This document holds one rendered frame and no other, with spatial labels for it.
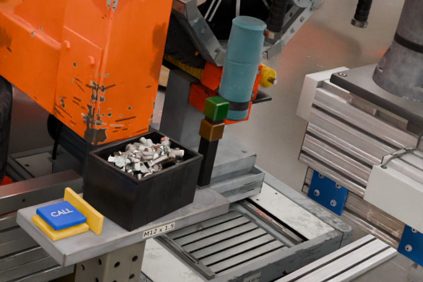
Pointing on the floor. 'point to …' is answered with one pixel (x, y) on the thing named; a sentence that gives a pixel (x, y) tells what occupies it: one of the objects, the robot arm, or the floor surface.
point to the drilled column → (113, 265)
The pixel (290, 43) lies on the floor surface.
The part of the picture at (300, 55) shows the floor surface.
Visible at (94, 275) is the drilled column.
